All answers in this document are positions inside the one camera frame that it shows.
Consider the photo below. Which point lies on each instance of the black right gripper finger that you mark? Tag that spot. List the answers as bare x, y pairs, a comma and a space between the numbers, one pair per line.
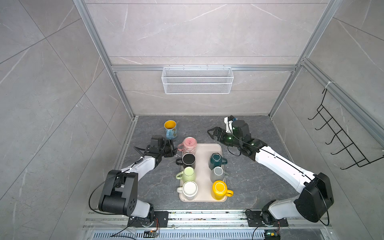
214, 137
214, 130

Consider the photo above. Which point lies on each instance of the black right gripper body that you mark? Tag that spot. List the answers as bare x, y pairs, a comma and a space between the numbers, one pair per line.
225, 138

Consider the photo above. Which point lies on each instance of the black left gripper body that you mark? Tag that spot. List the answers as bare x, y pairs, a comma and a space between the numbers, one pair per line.
167, 148

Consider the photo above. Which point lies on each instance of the blue mug yellow inside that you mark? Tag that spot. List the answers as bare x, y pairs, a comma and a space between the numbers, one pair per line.
171, 129

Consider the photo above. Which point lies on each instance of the pink patterned mug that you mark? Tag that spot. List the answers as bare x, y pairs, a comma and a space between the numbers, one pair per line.
188, 146

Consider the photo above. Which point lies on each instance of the black mug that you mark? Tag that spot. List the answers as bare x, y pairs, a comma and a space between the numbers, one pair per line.
188, 160

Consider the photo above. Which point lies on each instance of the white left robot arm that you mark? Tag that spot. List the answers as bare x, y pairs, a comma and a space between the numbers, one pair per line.
119, 195

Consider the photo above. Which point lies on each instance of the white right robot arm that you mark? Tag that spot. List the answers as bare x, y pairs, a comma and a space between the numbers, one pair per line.
315, 190

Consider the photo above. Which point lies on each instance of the dark green mug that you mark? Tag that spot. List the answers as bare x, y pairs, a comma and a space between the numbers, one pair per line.
216, 160

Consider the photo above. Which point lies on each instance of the light green mug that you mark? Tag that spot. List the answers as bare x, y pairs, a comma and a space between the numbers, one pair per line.
188, 174

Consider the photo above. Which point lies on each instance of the grey mug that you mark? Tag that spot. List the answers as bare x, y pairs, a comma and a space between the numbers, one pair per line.
218, 174

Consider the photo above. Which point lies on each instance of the white mug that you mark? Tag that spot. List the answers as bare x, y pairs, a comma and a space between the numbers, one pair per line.
189, 190

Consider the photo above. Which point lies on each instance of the beige tray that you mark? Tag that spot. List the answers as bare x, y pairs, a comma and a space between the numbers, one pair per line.
202, 170

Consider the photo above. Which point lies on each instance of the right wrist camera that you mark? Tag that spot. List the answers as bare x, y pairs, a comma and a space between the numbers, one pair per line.
228, 122

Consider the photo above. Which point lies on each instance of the white wire mesh basket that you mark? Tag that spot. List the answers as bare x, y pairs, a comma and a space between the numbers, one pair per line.
197, 80

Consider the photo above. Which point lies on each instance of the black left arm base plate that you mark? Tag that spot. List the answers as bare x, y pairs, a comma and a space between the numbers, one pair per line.
159, 219

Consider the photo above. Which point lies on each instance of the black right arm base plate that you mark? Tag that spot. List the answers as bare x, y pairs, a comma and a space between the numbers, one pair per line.
264, 219

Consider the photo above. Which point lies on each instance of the black wire hook rack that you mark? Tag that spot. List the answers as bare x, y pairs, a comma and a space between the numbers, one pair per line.
341, 135

